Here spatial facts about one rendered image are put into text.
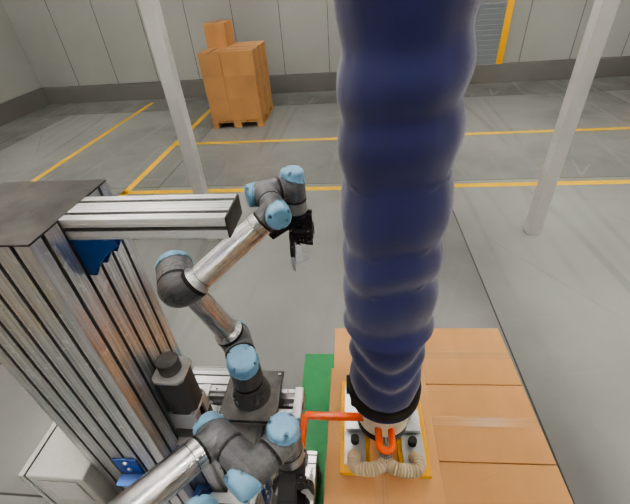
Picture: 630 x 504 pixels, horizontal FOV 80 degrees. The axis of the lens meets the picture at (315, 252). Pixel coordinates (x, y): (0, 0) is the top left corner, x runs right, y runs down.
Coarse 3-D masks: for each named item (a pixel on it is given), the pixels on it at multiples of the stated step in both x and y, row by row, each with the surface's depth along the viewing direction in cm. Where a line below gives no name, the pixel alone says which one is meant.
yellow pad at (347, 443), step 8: (344, 384) 146; (344, 392) 143; (344, 400) 141; (344, 408) 138; (344, 424) 133; (344, 432) 131; (352, 432) 130; (360, 432) 130; (344, 440) 129; (352, 440) 126; (360, 440) 128; (368, 440) 128; (344, 448) 126; (352, 448) 126; (360, 448) 126; (368, 448) 126; (344, 456) 124; (368, 456) 124; (344, 464) 122; (344, 472) 120
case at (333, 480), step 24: (336, 384) 161; (336, 408) 152; (336, 432) 144; (432, 432) 142; (336, 456) 137; (432, 456) 135; (336, 480) 131; (360, 480) 130; (384, 480) 130; (408, 480) 129; (432, 480) 129
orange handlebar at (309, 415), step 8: (304, 416) 124; (312, 416) 124; (320, 416) 124; (328, 416) 123; (336, 416) 123; (344, 416) 123; (352, 416) 123; (360, 416) 122; (304, 424) 122; (304, 432) 119; (376, 432) 118; (392, 432) 117; (304, 440) 118; (376, 440) 116; (392, 440) 115; (304, 448) 116; (384, 448) 114; (392, 448) 114
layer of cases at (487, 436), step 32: (448, 352) 218; (480, 352) 217; (448, 384) 202; (480, 384) 201; (512, 384) 199; (448, 416) 188; (480, 416) 187; (512, 416) 186; (448, 448) 175; (480, 448) 174; (512, 448) 173; (544, 448) 172; (448, 480) 164; (480, 480) 164; (512, 480) 163; (544, 480) 162
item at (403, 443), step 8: (416, 408) 136; (424, 432) 129; (400, 440) 127; (408, 440) 125; (416, 440) 124; (424, 440) 127; (400, 448) 125; (408, 448) 124; (416, 448) 124; (424, 448) 125; (400, 456) 123; (424, 456) 122; (424, 464) 120; (424, 472) 119
